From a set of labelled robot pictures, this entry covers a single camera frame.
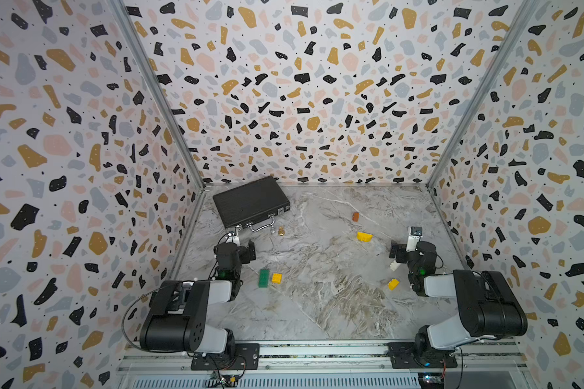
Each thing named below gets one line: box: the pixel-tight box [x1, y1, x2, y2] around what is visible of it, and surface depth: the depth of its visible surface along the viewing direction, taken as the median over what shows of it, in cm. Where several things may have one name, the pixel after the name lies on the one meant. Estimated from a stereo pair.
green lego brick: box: [257, 268, 271, 288], surface depth 92 cm
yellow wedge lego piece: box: [356, 231, 374, 243], surface depth 103 cm
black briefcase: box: [212, 175, 291, 232], surface depth 108 cm
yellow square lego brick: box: [271, 273, 284, 285], surface depth 91 cm
